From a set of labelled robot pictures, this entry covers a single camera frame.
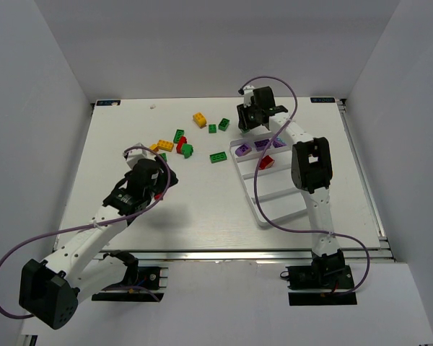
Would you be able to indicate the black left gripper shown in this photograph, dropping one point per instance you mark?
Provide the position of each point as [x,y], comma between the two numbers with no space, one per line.
[164,179]

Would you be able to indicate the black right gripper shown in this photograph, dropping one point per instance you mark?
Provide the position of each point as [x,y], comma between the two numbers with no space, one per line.
[245,117]

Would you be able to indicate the green rounded lego piece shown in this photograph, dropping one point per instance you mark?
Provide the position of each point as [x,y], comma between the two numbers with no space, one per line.
[186,150]

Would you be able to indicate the purple flower lego piece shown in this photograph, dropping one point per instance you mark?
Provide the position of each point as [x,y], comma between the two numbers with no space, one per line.
[278,143]

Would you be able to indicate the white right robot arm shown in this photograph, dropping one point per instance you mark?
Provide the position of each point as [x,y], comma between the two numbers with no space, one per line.
[311,173]

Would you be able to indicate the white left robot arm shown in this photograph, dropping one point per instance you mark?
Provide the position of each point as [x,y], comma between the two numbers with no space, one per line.
[52,289]

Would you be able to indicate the green lego brick top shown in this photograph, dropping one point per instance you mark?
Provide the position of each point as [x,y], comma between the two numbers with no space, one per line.
[223,124]

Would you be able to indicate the yellow long lego brick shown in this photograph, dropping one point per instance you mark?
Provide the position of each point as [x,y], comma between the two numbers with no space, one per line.
[165,145]

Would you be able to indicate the small yellow lego brick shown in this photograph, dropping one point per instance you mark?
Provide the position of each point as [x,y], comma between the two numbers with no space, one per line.
[154,147]

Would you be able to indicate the green long lego brick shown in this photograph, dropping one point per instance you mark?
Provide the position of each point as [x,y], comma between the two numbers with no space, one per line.
[178,134]

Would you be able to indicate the green flat lego plate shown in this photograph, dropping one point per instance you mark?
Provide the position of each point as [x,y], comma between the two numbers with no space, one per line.
[218,157]

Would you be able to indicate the yellow tall lego brick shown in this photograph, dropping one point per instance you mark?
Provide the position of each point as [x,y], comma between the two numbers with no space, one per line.
[199,119]

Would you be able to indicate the blue label right corner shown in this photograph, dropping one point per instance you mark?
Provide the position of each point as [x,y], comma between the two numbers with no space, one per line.
[322,100]

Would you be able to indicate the blue label corner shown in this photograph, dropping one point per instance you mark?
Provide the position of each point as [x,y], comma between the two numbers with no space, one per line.
[322,100]
[108,103]

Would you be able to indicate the white divided tray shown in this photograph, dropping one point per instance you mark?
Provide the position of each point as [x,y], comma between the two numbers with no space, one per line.
[273,193]

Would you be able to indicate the blue label left corner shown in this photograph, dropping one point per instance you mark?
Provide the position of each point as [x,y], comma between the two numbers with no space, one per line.
[108,103]

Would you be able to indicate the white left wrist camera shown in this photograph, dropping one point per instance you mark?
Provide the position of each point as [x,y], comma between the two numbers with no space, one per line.
[136,157]

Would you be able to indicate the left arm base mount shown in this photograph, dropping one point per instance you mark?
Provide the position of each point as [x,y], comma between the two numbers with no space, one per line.
[140,284]

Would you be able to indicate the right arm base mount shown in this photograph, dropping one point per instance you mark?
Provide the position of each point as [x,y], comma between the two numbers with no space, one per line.
[327,281]

